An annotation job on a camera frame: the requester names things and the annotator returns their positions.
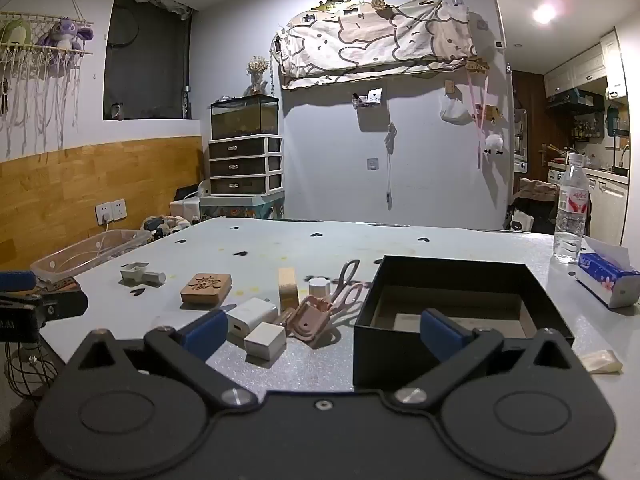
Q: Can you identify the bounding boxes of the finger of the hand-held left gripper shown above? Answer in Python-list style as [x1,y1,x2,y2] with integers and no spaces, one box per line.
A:
[42,291,89,321]
[0,271,38,292]

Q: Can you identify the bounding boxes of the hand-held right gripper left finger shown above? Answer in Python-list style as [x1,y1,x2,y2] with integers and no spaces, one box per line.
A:
[67,309,258,407]

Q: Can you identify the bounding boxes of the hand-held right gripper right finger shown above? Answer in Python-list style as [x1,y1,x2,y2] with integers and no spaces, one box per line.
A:
[394,309,583,406]

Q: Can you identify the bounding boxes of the carved wooden block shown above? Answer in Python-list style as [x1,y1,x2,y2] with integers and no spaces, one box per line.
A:
[180,272,234,306]

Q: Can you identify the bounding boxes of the white charger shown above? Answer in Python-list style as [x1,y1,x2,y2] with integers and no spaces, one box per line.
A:
[226,297,279,338]

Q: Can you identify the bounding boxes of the small white box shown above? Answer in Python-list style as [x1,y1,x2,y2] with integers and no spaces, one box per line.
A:
[244,322,287,360]

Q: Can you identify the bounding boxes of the black cardboard box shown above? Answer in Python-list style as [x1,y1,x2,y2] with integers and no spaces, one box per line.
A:
[352,255,575,391]

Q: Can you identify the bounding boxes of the plain wooden block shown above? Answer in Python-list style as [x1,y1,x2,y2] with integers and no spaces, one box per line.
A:
[278,267,300,312]

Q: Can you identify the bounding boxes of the pink scissors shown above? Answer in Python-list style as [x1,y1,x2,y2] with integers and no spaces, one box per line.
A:
[329,259,367,312]

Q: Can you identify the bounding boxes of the pink plastic clip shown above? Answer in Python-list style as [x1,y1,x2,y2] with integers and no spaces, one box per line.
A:
[284,295,334,349]

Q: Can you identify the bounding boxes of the clear plastic container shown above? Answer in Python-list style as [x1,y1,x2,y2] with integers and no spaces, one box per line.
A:
[31,229,152,284]

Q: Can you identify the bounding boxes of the pile of plush slippers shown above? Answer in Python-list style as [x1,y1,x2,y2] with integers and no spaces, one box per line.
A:
[142,214,194,239]

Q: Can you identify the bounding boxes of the white appliance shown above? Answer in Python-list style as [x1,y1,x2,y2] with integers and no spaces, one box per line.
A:
[169,182,211,221]

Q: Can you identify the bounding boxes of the teal printed box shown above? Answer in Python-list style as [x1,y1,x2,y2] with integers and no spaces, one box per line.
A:
[199,193,286,221]

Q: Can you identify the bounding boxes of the white drawer unit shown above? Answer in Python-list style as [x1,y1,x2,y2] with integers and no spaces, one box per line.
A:
[208,136,284,196]

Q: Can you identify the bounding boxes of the blue tissue pack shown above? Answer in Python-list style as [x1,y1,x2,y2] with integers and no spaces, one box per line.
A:
[574,237,640,309]

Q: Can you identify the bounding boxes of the clear water bottle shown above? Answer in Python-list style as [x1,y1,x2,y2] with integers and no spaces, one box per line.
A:
[553,152,587,265]

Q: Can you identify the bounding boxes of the macrame hanging shelf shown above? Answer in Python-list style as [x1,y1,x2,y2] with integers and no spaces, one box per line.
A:
[0,0,96,158]

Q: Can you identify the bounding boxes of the glass fish tank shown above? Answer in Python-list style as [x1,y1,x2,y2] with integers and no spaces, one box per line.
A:
[210,95,280,140]

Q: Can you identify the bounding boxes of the pink ribbon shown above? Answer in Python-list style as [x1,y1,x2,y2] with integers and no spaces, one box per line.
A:
[467,67,494,171]

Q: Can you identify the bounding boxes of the green plush toy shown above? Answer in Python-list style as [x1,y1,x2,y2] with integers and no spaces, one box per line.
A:
[0,19,32,49]

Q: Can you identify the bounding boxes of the purple plush toy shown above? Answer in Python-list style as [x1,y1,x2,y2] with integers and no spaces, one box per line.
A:
[37,17,95,54]

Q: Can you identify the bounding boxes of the dried flower vase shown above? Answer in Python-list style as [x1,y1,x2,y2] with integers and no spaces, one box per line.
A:
[247,55,270,95]

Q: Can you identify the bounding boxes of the white kitchen cabinets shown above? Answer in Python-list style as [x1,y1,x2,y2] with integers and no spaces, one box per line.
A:
[543,29,629,99]

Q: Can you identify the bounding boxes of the metal wire rack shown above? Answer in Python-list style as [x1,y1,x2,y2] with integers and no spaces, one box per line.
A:
[4,342,59,402]

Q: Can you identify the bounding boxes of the white wall socket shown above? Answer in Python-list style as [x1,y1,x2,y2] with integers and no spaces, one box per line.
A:
[95,199,127,225]

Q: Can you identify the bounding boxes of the hanging white cable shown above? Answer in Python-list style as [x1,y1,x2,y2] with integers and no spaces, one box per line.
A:
[384,122,399,206]

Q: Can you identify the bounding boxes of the wall mirror rack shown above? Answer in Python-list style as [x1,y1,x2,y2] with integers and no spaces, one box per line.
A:
[513,107,529,161]

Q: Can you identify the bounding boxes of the white wall pouch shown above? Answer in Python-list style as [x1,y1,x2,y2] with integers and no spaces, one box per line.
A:
[439,95,475,125]

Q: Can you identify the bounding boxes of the clear wall hook box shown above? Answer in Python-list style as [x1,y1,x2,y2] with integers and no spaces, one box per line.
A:
[352,88,384,110]

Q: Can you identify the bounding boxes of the printed wall cloth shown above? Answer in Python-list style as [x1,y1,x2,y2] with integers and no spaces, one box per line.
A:
[275,0,476,91]

